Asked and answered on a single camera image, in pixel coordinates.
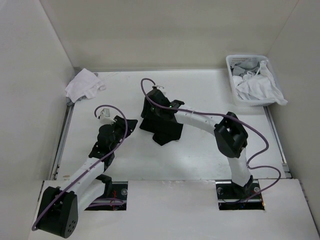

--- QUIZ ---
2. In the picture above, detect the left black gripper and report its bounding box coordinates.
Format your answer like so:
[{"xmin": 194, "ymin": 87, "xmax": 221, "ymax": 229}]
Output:
[{"xmin": 109, "ymin": 116, "xmax": 138, "ymax": 151}]

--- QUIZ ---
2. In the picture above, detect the black tank top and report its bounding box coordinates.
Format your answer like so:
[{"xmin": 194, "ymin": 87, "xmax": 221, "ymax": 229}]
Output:
[{"xmin": 139, "ymin": 96, "xmax": 184, "ymax": 146}]

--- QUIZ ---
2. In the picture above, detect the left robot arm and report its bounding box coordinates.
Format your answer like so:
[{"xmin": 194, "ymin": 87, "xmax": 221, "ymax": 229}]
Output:
[{"xmin": 31, "ymin": 116, "xmax": 138, "ymax": 239}]

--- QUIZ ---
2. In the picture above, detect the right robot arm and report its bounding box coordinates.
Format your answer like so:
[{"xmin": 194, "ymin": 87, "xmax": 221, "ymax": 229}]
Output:
[{"xmin": 140, "ymin": 87, "xmax": 253, "ymax": 198}]

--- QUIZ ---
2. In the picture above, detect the folded white tank top stack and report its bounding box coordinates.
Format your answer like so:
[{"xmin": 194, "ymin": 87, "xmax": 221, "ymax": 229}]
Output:
[{"xmin": 65, "ymin": 68, "xmax": 106, "ymax": 104}]

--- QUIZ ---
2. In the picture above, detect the grey tank top in basket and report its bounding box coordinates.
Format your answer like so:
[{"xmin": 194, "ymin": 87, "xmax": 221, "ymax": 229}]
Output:
[{"xmin": 232, "ymin": 58, "xmax": 260, "ymax": 77}]

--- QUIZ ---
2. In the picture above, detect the white tank top in basket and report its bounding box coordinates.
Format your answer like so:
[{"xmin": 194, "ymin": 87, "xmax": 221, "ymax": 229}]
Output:
[{"xmin": 232, "ymin": 60, "xmax": 288, "ymax": 106}]

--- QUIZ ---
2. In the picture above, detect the white plastic laundry basket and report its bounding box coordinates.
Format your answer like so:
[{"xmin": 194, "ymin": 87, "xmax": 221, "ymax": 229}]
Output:
[{"xmin": 225, "ymin": 54, "xmax": 288, "ymax": 107}]

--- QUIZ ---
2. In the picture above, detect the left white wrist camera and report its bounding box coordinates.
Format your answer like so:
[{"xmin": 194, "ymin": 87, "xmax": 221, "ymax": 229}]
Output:
[{"xmin": 99, "ymin": 108, "xmax": 112, "ymax": 121}]

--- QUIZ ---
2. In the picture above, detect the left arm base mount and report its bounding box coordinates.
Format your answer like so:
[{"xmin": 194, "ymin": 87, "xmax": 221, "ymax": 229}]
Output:
[{"xmin": 85, "ymin": 174, "xmax": 129, "ymax": 211}]

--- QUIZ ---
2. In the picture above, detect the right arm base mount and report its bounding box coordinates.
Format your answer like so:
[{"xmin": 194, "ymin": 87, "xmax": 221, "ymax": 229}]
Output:
[{"xmin": 215, "ymin": 180, "xmax": 265, "ymax": 211}]

